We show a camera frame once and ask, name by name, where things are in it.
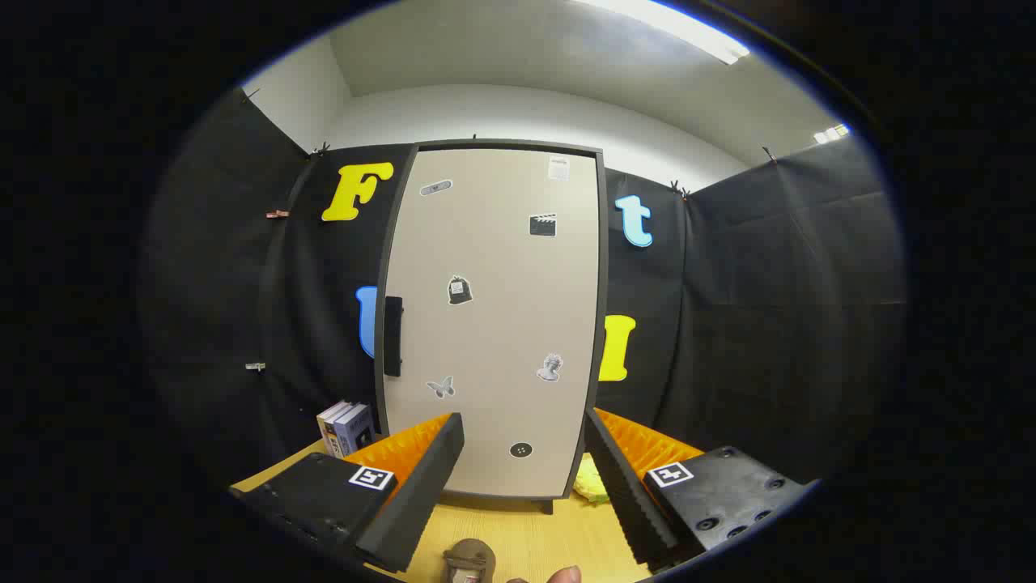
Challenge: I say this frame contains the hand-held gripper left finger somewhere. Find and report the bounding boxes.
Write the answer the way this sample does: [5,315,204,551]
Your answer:
[231,411,466,574]

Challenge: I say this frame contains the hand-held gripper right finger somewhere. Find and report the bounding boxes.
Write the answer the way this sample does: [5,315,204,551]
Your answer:
[584,407,818,574]

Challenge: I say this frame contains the brown fuzzy shoe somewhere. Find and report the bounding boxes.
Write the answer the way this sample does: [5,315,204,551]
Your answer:
[443,538,497,583]

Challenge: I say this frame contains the black cabinet door handle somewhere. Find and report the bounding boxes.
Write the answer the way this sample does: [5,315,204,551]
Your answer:
[383,296,404,378]

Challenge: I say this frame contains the beige shoe cabinet door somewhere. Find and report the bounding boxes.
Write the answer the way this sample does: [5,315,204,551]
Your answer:
[380,147,601,499]

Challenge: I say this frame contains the grey shoe cabinet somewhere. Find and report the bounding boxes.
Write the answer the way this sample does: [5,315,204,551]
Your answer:
[374,139,608,515]

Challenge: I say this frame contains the yellow plush toy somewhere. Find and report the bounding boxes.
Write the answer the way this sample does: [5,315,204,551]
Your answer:
[573,453,609,504]

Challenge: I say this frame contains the blue book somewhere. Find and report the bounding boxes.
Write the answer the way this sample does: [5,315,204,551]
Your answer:
[333,403,377,458]

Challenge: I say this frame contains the white book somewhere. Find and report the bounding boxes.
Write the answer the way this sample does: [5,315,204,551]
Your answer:
[316,401,353,458]

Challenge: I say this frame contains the black backdrop cloth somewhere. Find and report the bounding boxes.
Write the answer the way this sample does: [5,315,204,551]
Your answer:
[138,85,907,487]

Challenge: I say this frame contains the long ceiling light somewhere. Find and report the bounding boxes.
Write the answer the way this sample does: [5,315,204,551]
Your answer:
[575,0,751,66]

